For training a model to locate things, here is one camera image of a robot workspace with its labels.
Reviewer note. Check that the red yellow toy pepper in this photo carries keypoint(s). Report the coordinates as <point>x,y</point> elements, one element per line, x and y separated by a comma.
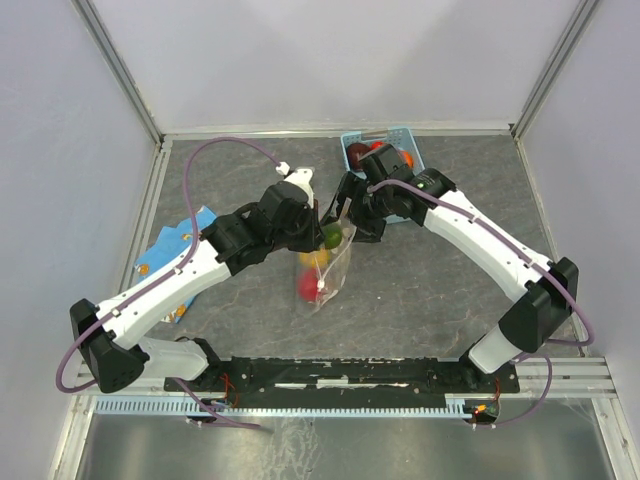
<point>376,145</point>

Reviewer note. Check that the dark maroon toy fruit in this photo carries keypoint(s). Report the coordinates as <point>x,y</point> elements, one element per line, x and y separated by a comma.
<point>354,153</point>

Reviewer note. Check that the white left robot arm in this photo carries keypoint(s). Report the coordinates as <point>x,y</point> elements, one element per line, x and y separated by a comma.
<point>112,336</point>

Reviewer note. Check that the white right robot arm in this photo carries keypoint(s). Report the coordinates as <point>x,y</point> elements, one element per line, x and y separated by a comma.
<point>542,291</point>

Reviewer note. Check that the clear dotted zip top bag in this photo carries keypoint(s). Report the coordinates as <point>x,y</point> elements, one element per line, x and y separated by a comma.
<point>332,278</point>

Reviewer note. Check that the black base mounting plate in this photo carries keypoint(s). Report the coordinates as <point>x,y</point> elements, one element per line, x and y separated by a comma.
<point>409,382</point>

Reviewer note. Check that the light blue plastic basket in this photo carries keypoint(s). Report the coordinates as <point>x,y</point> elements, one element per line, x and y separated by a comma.
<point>405,142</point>

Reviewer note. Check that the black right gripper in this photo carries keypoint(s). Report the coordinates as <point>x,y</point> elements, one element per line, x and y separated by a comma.
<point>369,231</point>

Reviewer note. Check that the green toy lime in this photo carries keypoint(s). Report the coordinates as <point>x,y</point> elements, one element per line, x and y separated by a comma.
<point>333,236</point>

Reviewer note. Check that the light blue cable duct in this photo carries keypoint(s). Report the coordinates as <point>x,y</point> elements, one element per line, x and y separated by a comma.
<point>452,408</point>

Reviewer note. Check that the green yellow toy mango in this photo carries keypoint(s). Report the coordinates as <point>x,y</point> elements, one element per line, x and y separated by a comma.
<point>317,259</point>

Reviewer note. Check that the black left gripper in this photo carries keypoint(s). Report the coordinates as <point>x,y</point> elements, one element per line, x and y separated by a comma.
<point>315,236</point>

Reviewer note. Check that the orange toy fruit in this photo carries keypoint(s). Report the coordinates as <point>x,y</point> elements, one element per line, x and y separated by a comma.
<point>408,159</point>

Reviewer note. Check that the red toy apple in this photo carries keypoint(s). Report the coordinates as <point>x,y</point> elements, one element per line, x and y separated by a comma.
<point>307,286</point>

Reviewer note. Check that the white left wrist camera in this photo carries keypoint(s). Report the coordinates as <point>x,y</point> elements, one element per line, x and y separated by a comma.
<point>300,177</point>

